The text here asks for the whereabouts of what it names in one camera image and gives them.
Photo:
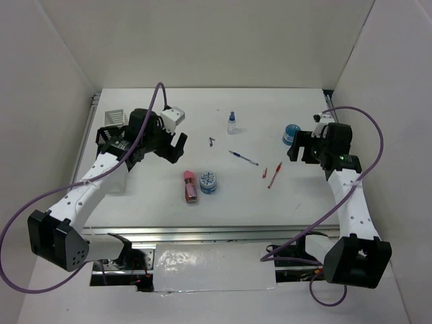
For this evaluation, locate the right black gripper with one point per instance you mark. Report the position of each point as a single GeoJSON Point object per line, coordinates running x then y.
{"type": "Point", "coordinates": [302, 140]}

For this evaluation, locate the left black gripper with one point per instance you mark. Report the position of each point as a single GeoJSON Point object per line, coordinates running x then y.
{"type": "Point", "coordinates": [172, 153]}

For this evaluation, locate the blue slime jar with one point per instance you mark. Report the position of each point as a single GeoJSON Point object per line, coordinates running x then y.
{"type": "Point", "coordinates": [289, 134]}
{"type": "Point", "coordinates": [208, 182]}

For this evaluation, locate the pink capped marker tube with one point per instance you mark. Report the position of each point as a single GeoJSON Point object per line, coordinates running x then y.
{"type": "Point", "coordinates": [191, 195]}

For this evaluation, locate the clear spray bottle blue cap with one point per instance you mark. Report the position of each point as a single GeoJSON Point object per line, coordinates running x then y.
{"type": "Point", "coordinates": [231, 124]}

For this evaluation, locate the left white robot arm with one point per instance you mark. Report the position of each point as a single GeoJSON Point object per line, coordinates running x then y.
{"type": "Point", "coordinates": [56, 234]}

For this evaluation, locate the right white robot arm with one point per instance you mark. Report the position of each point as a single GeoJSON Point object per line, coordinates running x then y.
{"type": "Point", "coordinates": [359, 257]}

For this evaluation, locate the red pen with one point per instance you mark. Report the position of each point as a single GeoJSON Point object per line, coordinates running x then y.
{"type": "Point", "coordinates": [275, 175]}

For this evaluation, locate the silver mesh container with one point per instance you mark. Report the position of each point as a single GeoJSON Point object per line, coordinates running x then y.
{"type": "Point", "coordinates": [115, 117]}

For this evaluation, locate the black mesh container rear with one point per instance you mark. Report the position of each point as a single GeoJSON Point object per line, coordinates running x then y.
{"type": "Point", "coordinates": [104, 134]}

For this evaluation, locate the blue pen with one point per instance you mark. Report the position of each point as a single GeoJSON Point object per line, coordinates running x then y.
{"type": "Point", "coordinates": [243, 157]}

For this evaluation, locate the white foil sheet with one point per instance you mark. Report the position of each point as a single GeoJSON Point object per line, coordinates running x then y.
{"type": "Point", "coordinates": [212, 267]}

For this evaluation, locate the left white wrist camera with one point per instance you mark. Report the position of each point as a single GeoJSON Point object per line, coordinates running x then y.
{"type": "Point", "coordinates": [172, 117]}

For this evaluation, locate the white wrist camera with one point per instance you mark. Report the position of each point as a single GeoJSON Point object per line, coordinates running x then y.
{"type": "Point", "coordinates": [172, 117]}
{"type": "Point", "coordinates": [321, 120]}

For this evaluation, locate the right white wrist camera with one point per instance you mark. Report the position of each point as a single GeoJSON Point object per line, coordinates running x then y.
{"type": "Point", "coordinates": [321, 120]}

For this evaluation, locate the aluminium frame rail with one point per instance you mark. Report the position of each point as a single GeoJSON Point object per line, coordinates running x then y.
{"type": "Point", "coordinates": [155, 235]}

